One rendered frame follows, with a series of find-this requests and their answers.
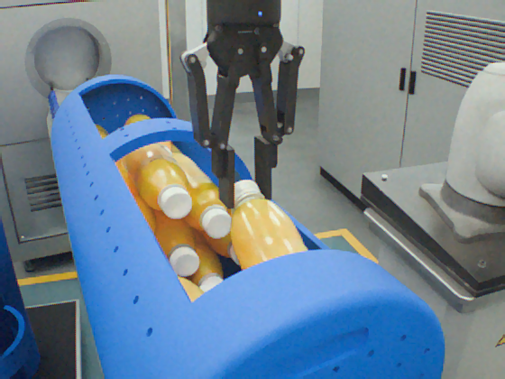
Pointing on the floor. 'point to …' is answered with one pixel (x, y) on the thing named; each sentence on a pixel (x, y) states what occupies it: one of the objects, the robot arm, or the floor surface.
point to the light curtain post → (179, 95)
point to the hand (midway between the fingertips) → (244, 172)
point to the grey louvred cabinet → (398, 81)
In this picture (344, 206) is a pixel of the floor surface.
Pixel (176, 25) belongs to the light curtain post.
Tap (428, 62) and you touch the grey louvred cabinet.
